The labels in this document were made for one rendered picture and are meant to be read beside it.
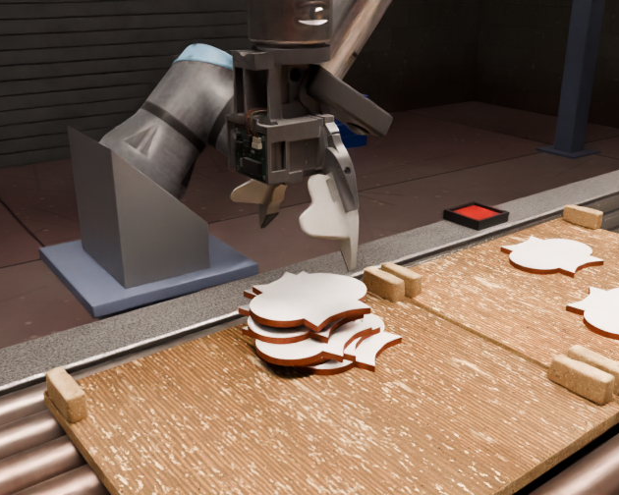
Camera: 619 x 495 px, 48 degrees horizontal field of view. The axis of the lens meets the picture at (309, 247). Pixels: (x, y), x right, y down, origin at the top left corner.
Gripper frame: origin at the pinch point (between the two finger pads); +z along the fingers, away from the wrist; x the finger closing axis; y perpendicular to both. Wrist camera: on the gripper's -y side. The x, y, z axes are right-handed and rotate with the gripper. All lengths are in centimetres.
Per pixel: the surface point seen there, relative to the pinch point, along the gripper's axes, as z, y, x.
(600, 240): 11, -52, 2
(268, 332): 7.2, 6.1, 1.3
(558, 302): 10.6, -29.0, 10.7
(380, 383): 10.6, -0.3, 11.0
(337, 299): 5.5, -2.0, 2.2
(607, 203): 12, -74, -10
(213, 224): 104, -137, -271
